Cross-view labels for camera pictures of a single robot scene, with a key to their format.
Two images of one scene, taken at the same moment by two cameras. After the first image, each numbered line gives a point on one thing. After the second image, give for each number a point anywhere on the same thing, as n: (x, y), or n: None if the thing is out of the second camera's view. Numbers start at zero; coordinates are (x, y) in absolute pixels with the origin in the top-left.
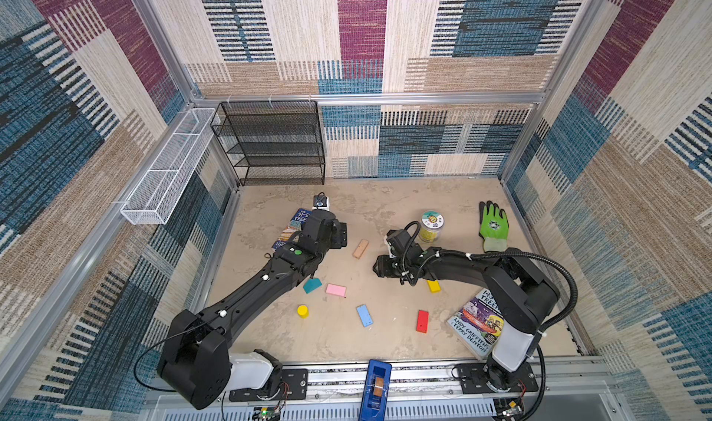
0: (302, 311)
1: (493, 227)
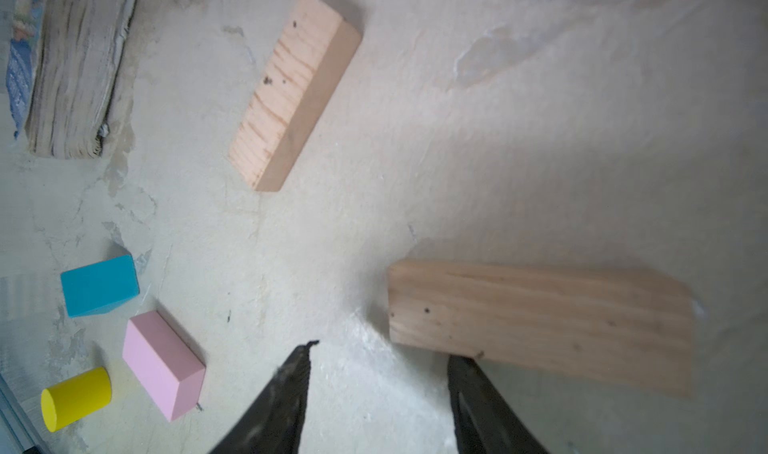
0: (75, 398)
1: None
